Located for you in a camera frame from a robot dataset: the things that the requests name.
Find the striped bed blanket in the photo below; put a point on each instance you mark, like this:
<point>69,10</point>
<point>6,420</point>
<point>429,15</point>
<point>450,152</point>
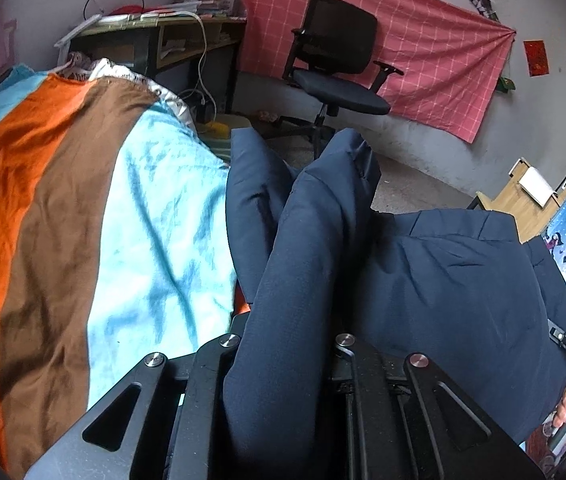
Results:
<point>113,210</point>

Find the white notebook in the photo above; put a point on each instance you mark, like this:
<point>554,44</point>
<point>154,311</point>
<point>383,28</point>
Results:
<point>537,186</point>

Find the navy puffer jacket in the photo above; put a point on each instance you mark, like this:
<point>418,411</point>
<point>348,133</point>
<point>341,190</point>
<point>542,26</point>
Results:
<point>413,280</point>

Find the red wall paper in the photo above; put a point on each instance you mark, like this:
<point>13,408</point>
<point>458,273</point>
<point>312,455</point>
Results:
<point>536,57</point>

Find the yellow floor object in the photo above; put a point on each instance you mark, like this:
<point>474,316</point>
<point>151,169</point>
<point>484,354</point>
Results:
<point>225,125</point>

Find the green wall ornament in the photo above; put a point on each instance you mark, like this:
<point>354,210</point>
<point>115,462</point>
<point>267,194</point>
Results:
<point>505,84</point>

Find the small wooden table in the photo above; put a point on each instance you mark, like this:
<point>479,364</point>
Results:
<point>508,200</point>

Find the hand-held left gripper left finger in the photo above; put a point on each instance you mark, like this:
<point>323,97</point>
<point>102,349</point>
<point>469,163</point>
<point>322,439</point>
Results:
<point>213,360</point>

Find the black office chair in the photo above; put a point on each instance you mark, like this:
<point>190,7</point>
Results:
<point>343,55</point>

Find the wooden desk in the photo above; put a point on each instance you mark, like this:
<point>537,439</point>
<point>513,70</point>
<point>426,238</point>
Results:
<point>128,40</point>

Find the black wall picture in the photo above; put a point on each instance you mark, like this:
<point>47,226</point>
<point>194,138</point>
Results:
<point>483,4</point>

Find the red checked wall cloth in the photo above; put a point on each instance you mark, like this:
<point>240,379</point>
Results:
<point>428,55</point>

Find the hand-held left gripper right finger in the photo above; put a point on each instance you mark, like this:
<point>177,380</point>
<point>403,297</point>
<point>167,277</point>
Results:
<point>358,360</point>

